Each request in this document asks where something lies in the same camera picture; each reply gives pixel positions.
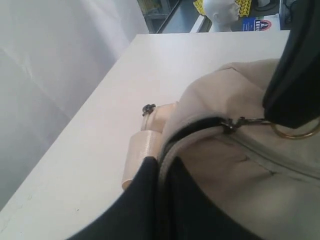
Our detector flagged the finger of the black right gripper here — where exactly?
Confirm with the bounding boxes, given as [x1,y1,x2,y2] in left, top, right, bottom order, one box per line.
[262,0,320,129]

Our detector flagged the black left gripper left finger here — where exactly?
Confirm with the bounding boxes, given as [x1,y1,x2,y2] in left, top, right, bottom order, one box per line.
[70,156,159,240]

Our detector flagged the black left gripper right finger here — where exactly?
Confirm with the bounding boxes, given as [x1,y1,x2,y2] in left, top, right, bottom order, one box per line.
[159,156,241,240]

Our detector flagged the cream duffel bag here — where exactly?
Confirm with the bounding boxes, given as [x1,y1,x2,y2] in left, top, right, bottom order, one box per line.
[122,59,320,240]

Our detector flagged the blue printed box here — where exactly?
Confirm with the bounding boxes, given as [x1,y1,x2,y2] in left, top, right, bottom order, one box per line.
[241,13,281,32]

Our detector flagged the yellow mesh item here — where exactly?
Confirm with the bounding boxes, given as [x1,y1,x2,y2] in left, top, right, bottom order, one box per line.
[193,0,252,17]

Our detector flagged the white mannequin head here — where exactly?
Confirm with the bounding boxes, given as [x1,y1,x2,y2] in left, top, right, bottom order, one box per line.
[205,0,239,33]

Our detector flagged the white backdrop curtain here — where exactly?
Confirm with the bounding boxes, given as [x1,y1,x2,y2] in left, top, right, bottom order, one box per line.
[0,0,148,207]

